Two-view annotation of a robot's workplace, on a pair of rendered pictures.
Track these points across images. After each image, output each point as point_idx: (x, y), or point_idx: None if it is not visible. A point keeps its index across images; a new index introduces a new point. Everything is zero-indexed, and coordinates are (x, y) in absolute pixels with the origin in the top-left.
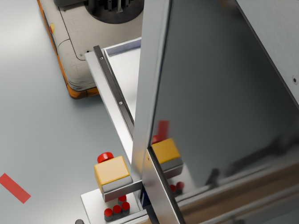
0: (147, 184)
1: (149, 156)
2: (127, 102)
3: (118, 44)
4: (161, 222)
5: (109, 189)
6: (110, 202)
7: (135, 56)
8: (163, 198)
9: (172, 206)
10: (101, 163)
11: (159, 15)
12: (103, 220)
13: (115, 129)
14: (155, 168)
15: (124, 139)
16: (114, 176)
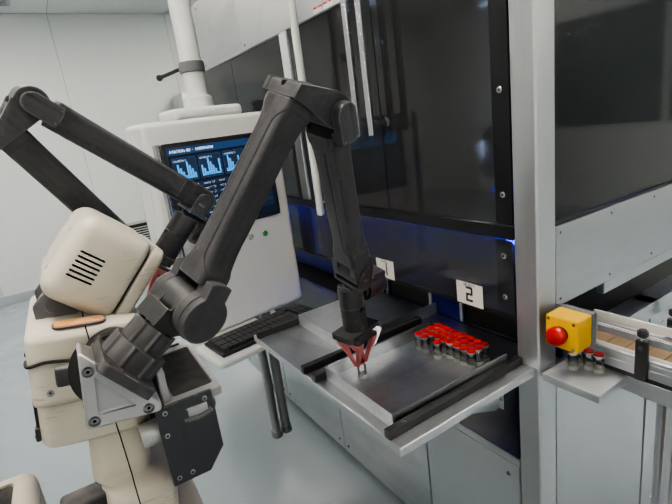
0: (564, 279)
1: (560, 225)
2: (458, 378)
3: (378, 404)
4: (584, 281)
5: (589, 310)
6: (581, 375)
7: (380, 403)
8: (581, 234)
9: (589, 214)
10: (570, 319)
11: (551, 16)
12: (606, 374)
13: (492, 396)
14: (567, 222)
15: (499, 384)
16: (573, 311)
